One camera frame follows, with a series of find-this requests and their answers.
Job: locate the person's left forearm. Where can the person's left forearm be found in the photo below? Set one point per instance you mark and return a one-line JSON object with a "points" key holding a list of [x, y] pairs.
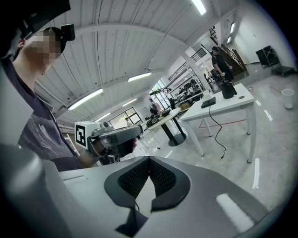
{"points": [[87, 160]]}

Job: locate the person's head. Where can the person's head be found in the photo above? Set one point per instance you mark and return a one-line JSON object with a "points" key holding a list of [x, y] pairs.
{"points": [[39, 51]]}

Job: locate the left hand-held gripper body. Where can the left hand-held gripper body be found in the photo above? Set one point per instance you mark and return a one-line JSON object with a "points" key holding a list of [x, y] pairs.
{"points": [[116, 136]]}

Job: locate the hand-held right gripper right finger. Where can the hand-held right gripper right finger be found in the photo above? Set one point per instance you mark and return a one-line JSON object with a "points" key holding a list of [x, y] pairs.
{"points": [[167, 183]]}

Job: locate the white plastic bucket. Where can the white plastic bucket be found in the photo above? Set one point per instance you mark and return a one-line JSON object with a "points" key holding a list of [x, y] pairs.
{"points": [[288, 98]]}

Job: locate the round beige table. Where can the round beige table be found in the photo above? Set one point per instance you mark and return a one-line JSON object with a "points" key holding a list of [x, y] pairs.
{"points": [[163, 119]]}

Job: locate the cardboard box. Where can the cardboard box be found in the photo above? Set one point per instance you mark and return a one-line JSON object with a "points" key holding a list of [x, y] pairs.
{"points": [[185, 106]]}

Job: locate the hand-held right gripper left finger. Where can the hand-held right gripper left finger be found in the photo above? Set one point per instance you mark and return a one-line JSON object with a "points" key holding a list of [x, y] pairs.
{"points": [[130, 183]]}

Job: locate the black balcony railing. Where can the black balcony railing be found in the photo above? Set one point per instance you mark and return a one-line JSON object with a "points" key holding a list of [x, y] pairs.
{"points": [[198, 54]]}

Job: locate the person's dark t-shirt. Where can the person's dark t-shirt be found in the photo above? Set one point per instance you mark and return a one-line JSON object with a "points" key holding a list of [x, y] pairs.
{"points": [[35, 120]]}

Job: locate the person's left hand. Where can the person's left hand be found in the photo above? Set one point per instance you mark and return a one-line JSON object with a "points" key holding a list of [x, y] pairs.
{"points": [[128, 148]]}

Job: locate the black platform cart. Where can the black platform cart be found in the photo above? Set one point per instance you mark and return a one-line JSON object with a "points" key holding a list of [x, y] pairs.
{"points": [[267, 55]]}

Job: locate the dark staircase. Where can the dark staircase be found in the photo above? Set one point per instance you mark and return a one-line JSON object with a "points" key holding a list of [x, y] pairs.
{"points": [[235, 62]]}

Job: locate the white metal shelf rack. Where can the white metal shelf rack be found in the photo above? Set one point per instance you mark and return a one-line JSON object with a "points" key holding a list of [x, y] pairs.
{"points": [[186, 88]]}

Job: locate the black head camera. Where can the black head camera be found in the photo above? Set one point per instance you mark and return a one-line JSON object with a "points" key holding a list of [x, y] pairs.
{"points": [[68, 32]]}

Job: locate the white rectangular table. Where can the white rectangular table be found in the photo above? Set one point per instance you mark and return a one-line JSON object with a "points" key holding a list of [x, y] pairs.
{"points": [[232, 103]]}

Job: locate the ceiling tube light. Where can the ceiling tube light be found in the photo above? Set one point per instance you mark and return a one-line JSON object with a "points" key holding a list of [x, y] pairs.
{"points": [[85, 99], [102, 117], [130, 102], [199, 6], [139, 77], [232, 28]]}

